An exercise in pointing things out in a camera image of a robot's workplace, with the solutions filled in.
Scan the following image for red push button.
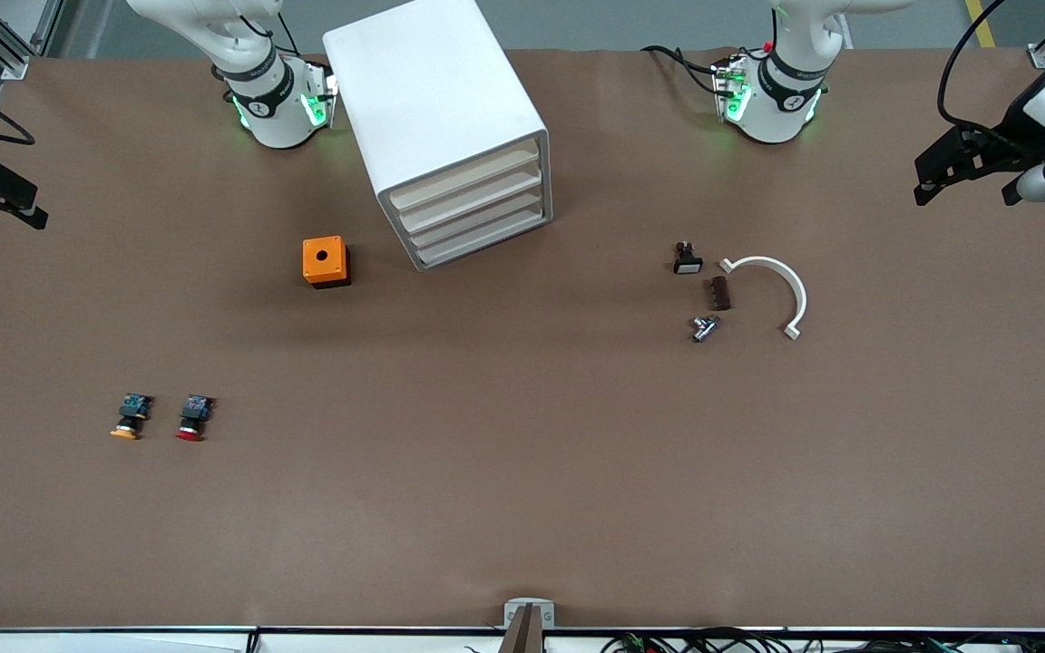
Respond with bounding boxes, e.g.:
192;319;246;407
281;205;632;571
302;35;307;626
175;394;216;443

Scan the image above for yellow push button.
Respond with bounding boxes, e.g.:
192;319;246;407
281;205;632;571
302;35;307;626
109;393;157;443

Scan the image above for white curved plastic clip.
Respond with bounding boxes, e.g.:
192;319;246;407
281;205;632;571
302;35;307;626
718;256;809;342

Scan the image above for brown table cover sheet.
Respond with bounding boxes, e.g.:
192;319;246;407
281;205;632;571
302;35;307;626
0;45;1045;633

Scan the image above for black base cable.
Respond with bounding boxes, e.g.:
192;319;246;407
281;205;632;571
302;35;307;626
640;44;725;96
261;11;308;57

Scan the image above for orange button enclosure box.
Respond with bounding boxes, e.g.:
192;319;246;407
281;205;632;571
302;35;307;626
302;236;352;290

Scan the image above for white table edge rail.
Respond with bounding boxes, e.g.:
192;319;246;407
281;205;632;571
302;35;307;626
0;624;1045;653

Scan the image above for black cable bundle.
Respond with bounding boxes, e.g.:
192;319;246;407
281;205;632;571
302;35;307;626
600;628;1045;653

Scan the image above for grey metal bracket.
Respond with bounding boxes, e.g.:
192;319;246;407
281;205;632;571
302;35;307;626
503;598;556;629

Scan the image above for brown wedge post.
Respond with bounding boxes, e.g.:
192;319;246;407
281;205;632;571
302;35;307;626
498;605;544;653

